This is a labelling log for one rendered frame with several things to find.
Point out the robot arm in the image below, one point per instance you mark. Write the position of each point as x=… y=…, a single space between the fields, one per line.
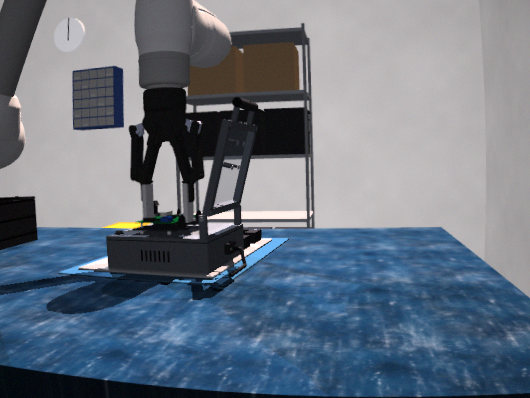
x=165 y=31

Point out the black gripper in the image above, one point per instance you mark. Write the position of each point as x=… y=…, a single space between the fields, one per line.
x=164 y=120

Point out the green circuit board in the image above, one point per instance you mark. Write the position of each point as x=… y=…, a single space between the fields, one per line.
x=166 y=217

